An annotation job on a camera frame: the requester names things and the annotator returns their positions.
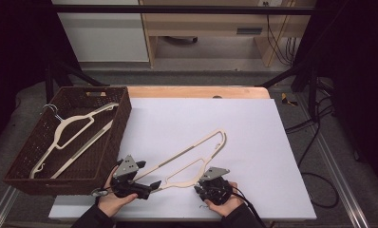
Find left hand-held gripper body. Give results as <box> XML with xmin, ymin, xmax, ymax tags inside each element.
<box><xmin>110</xmin><ymin>154</ymin><xmax>153</xmax><ymax>200</ymax></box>

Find brown woven basket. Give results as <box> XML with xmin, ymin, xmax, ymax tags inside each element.
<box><xmin>3</xmin><ymin>85</ymin><xmax>133</xmax><ymax>196</ymax></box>

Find person's right hand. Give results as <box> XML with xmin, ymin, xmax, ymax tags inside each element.
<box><xmin>205</xmin><ymin>181</ymin><xmax>244</xmax><ymax>219</ymax></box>

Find right hand-held gripper cable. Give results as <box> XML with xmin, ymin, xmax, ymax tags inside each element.
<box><xmin>232</xmin><ymin>184</ymin><xmax>269</xmax><ymax>228</ymax></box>

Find aluminium rail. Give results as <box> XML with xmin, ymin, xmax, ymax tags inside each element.
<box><xmin>0</xmin><ymin>185</ymin><xmax>21</xmax><ymax>228</ymax></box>
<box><xmin>295</xmin><ymin>93</ymin><xmax>371</xmax><ymax>228</ymax></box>

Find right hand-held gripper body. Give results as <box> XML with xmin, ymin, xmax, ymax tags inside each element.
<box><xmin>198</xmin><ymin>166</ymin><xmax>234</xmax><ymax>206</ymax></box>

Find person's left hand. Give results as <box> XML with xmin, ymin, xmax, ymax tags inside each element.
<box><xmin>97</xmin><ymin>161</ymin><xmax>140</xmax><ymax>219</ymax></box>

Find yellow black tool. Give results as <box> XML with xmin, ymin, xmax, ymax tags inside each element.
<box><xmin>280</xmin><ymin>92</ymin><xmax>299</xmax><ymax>107</ymax></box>

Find cream clothes hanger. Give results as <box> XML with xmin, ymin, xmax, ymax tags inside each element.
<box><xmin>29</xmin><ymin>102</ymin><xmax>120</xmax><ymax>180</ymax></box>
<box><xmin>131</xmin><ymin>127</ymin><xmax>228</xmax><ymax>210</ymax></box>

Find light wooden desk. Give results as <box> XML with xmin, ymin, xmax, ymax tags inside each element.
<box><xmin>139</xmin><ymin>0</ymin><xmax>316</xmax><ymax>68</ymax></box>

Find black metal stand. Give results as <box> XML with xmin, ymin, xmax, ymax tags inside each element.
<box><xmin>44</xmin><ymin>58</ymin><xmax>109</xmax><ymax>103</ymax></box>
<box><xmin>258</xmin><ymin>58</ymin><xmax>319</xmax><ymax>120</ymax></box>

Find white cabinet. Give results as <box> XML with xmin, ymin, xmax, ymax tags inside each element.
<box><xmin>50</xmin><ymin>0</ymin><xmax>150</xmax><ymax>64</ymax></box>

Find black metal crossbar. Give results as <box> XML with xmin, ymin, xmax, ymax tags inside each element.
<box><xmin>50</xmin><ymin>4</ymin><xmax>318</xmax><ymax>15</ymax></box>

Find white table cover sheet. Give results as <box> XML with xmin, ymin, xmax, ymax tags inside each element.
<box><xmin>47</xmin><ymin>97</ymin><xmax>318</xmax><ymax>221</ymax></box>

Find black hanging cables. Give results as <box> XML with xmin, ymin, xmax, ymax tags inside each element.
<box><xmin>262</xmin><ymin>1</ymin><xmax>297</xmax><ymax>67</ymax></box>

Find black floor cables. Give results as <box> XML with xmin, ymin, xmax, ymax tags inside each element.
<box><xmin>284</xmin><ymin>77</ymin><xmax>341</xmax><ymax>209</ymax></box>

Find black curtain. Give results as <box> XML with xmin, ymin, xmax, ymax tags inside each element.
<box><xmin>291</xmin><ymin>0</ymin><xmax>378</xmax><ymax>186</ymax></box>
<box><xmin>0</xmin><ymin>0</ymin><xmax>81</xmax><ymax>155</ymax></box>

